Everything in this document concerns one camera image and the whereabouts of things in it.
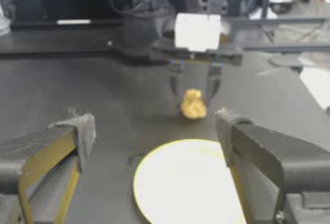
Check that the black frame rail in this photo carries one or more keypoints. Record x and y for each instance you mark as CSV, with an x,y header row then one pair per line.
x,y
50,50
38,25

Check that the white paper sheet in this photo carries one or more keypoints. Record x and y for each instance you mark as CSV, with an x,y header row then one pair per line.
x,y
318,84

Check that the grey round disc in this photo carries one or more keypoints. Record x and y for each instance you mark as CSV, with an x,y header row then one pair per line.
x,y
284,61

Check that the brown toy chicken wing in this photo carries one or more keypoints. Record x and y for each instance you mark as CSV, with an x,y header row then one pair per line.
x,y
192,105

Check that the white tape strip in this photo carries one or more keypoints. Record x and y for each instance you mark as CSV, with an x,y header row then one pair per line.
x,y
73,22

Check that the grey fabric cover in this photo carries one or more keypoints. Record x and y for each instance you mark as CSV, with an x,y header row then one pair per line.
x,y
10,2

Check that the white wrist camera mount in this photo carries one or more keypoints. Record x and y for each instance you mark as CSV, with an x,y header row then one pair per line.
x,y
197,31

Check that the yellow plate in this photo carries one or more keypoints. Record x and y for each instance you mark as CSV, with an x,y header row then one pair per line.
x,y
184,182

